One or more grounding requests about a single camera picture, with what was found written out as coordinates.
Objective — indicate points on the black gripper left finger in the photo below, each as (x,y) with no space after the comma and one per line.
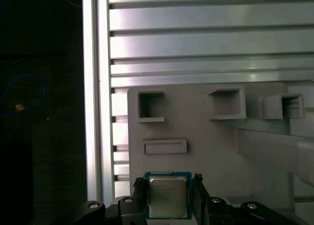
(139,205)

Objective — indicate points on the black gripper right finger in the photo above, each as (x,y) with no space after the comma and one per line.
(200,205)

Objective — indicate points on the silver CPU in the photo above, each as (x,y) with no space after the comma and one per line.
(168,193)

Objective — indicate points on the grey parts rack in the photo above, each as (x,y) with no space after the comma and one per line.
(208,141)

